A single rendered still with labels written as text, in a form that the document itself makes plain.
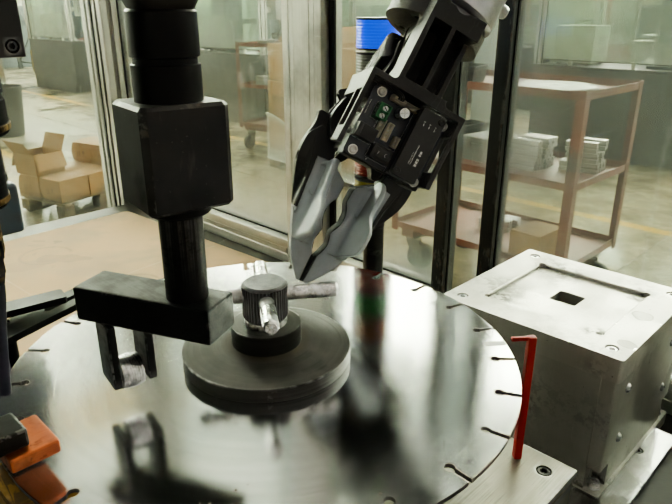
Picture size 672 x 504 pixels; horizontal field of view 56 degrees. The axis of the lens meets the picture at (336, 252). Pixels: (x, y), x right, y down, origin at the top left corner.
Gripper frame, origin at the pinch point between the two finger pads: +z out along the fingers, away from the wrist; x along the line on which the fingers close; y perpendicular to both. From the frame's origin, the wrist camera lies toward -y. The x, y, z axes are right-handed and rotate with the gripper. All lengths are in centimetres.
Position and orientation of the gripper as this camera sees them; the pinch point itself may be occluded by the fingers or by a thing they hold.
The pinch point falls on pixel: (306, 263)
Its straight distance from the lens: 47.9
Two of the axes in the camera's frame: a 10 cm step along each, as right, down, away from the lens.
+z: -4.6, 8.9, 0.6
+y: 2.0, 1.7, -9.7
